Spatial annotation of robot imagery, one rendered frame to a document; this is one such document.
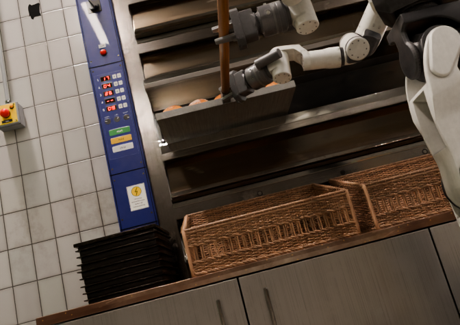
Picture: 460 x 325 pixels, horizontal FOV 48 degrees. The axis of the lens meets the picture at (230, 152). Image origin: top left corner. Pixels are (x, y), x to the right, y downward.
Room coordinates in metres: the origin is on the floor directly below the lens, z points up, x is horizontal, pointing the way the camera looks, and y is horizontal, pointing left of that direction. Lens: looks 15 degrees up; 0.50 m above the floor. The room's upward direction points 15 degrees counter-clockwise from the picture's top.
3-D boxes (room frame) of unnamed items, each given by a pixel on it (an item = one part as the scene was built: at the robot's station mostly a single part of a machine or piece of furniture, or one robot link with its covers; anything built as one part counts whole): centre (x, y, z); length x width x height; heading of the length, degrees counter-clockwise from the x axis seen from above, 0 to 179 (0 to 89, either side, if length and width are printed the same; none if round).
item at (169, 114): (2.03, -0.02, 1.20); 0.55 x 0.36 x 0.03; 94
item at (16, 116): (2.05, 0.88, 1.46); 0.10 x 0.07 x 0.10; 93
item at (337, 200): (1.87, -0.05, 0.72); 0.56 x 0.49 x 0.28; 94
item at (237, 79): (1.73, -0.13, 1.21); 0.12 x 0.10 x 0.13; 59
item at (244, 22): (1.33, -0.16, 1.21); 0.12 x 0.10 x 0.13; 86
